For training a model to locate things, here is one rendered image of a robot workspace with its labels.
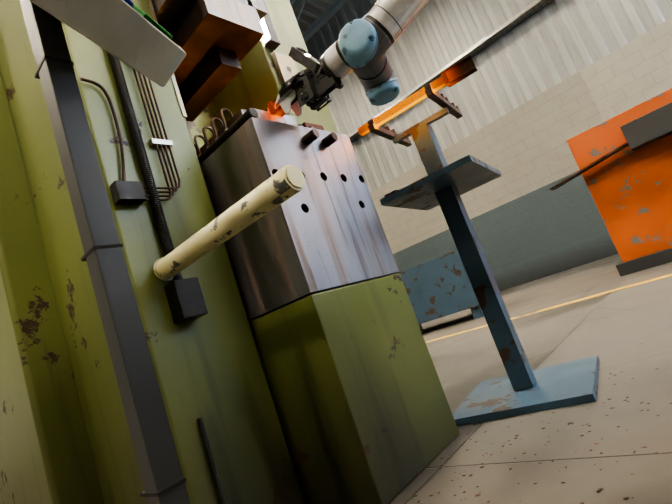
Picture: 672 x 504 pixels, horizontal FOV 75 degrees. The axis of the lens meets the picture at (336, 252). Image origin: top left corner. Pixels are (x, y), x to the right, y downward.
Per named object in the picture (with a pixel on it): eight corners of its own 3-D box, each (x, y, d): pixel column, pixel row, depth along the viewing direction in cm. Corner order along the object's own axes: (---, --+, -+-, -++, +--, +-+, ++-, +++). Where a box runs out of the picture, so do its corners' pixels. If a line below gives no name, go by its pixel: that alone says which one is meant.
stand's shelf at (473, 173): (502, 175, 156) (499, 170, 156) (471, 160, 122) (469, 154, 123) (427, 210, 171) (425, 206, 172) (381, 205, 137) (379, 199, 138)
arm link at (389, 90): (361, 94, 94) (344, 50, 96) (374, 112, 104) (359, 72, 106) (395, 76, 92) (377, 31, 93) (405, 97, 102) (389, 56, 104)
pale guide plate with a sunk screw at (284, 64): (306, 97, 159) (292, 56, 161) (289, 92, 152) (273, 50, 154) (303, 100, 160) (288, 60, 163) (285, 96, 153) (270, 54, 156)
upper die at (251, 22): (265, 34, 133) (255, 8, 134) (208, 12, 117) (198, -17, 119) (194, 111, 159) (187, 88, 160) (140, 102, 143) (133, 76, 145)
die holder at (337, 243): (399, 271, 127) (348, 134, 134) (310, 293, 98) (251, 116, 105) (279, 321, 162) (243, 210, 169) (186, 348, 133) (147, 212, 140)
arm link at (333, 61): (330, 36, 103) (351, 46, 109) (317, 49, 106) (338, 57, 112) (341, 64, 102) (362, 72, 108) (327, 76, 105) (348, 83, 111)
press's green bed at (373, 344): (460, 434, 120) (400, 272, 127) (384, 510, 90) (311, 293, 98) (320, 450, 154) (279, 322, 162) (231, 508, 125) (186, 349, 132)
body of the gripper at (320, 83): (297, 108, 112) (330, 80, 104) (286, 79, 113) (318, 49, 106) (317, 113, 118) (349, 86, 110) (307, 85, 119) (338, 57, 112)
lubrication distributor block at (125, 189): (147, 199, 97) (142, 181, 97) (119, 199, 92) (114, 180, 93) (141, 204, 99) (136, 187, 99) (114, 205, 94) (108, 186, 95)
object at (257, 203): (312, 191, 70) (302, 162, 71) (289, 191, 66) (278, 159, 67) (179, 279, 98) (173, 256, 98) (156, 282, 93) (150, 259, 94)
